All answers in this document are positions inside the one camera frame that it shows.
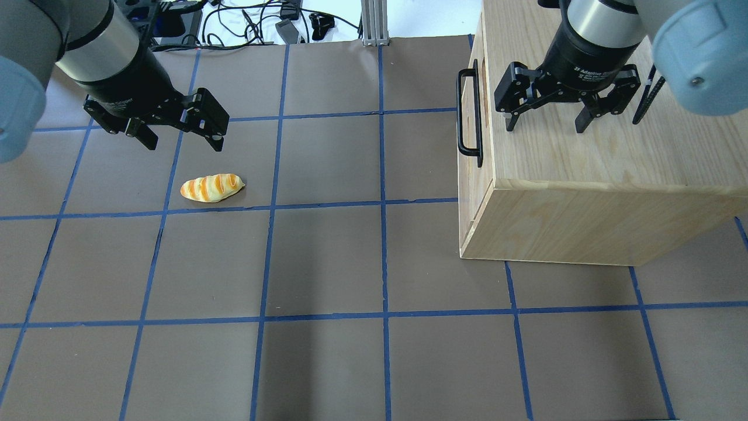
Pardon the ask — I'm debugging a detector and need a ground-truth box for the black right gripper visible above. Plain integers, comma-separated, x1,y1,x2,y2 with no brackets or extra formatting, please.
494,20,641,134

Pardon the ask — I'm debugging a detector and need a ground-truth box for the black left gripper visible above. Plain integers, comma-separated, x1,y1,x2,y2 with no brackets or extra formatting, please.
75,45,230,152

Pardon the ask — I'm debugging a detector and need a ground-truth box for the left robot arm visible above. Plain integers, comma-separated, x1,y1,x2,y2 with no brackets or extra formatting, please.
1,1,229,163

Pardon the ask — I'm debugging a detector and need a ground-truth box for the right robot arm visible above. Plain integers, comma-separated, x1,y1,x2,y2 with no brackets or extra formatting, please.
494,1,747,133

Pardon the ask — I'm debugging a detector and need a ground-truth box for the wooden drawer cabinet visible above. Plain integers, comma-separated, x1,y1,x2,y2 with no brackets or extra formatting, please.
456,1,746,266

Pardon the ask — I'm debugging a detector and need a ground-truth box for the toy bread loaf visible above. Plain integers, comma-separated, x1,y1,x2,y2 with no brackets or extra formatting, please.
179,173,245,203

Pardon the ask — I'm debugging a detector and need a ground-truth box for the black power adapter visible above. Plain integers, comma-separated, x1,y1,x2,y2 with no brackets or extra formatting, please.
275,19,304,44

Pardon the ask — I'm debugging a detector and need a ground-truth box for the brown paper table mat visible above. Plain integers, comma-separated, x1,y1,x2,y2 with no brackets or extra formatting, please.
1,35,746,420

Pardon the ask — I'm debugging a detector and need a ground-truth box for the aluminium frame post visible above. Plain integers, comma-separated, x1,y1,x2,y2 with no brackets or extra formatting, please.
361,0,390,46

